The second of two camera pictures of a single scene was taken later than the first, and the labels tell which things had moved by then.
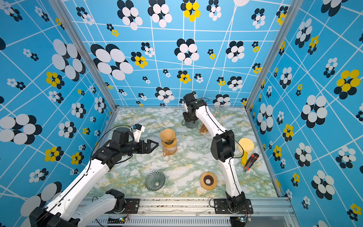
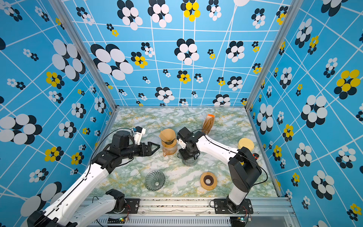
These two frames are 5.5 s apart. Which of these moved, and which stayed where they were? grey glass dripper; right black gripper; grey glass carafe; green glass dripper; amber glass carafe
Moved: right black gripper; grey glass carafe
Stayed: amber glass carafe; green glass dripper; grey glass dripper
